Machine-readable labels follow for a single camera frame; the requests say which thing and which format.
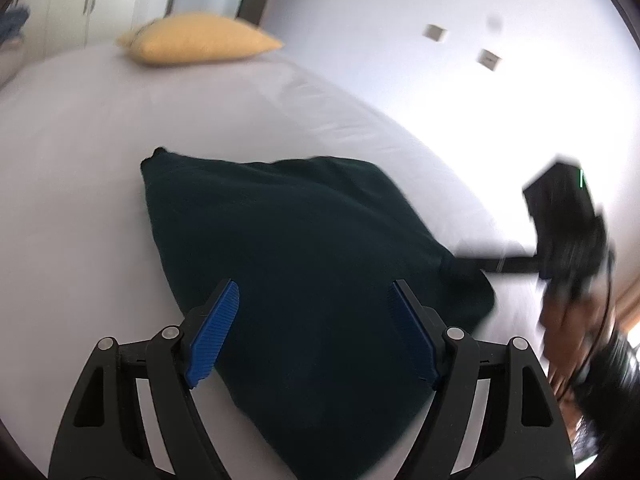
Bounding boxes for dark green garment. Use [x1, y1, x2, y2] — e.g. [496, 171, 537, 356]
[140, 146, 497, 480]

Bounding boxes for yellow pillow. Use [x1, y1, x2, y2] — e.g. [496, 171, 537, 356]
[115, 11, 285, 66]

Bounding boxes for person's right hand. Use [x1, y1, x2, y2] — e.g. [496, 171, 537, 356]
[539, 280, 608, 377]

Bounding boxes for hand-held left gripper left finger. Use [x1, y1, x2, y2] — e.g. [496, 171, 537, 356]
[47, 279, 241, 480]

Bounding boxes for blue crumpled clothes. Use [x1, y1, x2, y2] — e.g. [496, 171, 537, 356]
[0, 6, 29, 42]

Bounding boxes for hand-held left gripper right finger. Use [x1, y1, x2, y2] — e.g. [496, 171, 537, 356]
[387, 279, 577, 480]

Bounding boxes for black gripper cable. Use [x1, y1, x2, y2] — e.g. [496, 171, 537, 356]
[567, 255, 618, 396]

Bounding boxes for white bed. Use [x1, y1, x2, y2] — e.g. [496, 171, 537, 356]
[0, 42, 546, 480]

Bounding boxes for white wardrobe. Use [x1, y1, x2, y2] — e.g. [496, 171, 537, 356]
[0, 0, 187, 63]

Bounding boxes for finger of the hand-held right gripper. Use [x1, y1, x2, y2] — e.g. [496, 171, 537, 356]
[442, 251, 543, 279]

